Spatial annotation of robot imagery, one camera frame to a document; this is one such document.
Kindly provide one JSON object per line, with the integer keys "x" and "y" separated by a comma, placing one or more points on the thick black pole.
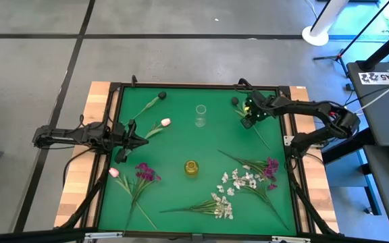
{"x": 387, "y": 47}

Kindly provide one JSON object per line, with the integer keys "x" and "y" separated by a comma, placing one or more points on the white round-based pole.
{"x": 316, "y": 35}

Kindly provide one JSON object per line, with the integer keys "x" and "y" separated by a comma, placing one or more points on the thin black tripod stand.
{"x": 342, "y": 54}

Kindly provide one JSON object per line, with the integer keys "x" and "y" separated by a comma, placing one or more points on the small silver mounting plate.
{"x": 288, "y": 140}

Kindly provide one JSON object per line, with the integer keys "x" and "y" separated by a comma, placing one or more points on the black artificial tulip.
{"x": 162, "y": 95}
{"x": 235, "y": 101}

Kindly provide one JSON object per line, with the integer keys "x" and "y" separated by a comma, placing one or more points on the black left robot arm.
{"x": 79, "y": 135}

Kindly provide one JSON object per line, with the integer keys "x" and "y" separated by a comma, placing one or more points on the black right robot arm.
{"x": 316, "y": 109}

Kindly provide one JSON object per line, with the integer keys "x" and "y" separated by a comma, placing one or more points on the white printed label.
{"x": 373, "y": 78}

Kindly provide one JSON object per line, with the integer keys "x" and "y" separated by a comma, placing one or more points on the dark grey desk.
{"x": 383, "y": 189}
{"x": 377, "y": 111}

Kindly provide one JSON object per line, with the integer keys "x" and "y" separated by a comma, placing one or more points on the yellow embossed glass vase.
{"x": 191, "y": 168}

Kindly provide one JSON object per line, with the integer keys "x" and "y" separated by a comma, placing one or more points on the clear glass vase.
{"x": 200, "y": 119}

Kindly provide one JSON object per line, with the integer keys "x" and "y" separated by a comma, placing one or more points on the white artificial flower bunch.
{"x": 238, "y": 184}
{"x": 221, "y": 207}

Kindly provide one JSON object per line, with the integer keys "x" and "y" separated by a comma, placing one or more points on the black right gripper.
{"x": 260, "y": 104}

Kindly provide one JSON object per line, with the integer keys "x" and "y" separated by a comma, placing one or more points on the pink artificial tulip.
{"x": 113, "y": 172}
{"x": 165, "y": 122}

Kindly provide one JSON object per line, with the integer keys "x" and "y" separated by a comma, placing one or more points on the black metal table frame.
{"x": 181, "y": 85}

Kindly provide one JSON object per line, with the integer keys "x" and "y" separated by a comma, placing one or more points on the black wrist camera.
{"x": 120, "y": 157}
{"x": 246, "y": 123}

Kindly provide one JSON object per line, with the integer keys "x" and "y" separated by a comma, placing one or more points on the green table mat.
{"x": 181, "y": 152}

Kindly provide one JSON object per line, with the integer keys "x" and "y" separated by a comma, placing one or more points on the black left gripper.
{"x": 127, "y": 139}

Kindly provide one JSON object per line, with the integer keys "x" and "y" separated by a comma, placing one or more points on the purple artificial flower bunch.
{"x": 271, "y": 167}
{"x": 145, "y": 173}

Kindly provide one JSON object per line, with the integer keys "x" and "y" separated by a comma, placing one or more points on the silver metal bracket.
{"x": 103, "y": 235}
{"x": 290, "y": 239}

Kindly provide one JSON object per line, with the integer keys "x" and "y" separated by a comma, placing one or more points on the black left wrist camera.
{"x": 120, "y": 157}

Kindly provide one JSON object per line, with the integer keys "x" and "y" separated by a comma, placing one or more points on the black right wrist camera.
{"x": 246, "y": 123}

